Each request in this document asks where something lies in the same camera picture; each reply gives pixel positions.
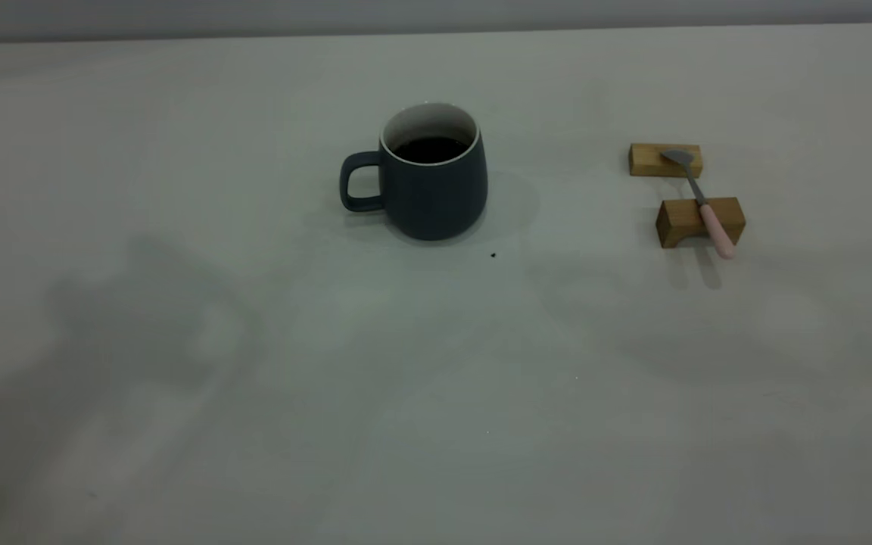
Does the grey ceramic mug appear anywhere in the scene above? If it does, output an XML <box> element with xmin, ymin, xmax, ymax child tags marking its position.
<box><xmin>339</xmin><ymin>102</ymin><xmax>489</xmax><ymax>242</ymax></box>

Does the pink handled metal spoon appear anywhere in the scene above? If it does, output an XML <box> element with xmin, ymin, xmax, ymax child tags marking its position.
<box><xmin>660</xmin><ymin>148</ymin><xmax>737</xmax><ymax>260</ymax></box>

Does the dark coffee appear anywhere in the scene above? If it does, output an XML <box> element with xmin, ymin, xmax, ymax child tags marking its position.
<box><xmin>393</xmin><ymin>136</ymin><xmax>471</xmax><ymax>165</ymax></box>

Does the flat wooden block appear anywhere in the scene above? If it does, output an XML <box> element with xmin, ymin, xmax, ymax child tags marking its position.
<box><xmin>628</xmin><ymin>143</ymin><xmax>704</xmax><ymax>179</ymax></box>

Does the arched wooden block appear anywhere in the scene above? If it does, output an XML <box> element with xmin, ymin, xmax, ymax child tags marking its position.
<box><xmin>656</xmin><ymin>197</ymin><xmax>746</xmax><ymax>249</ymax></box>

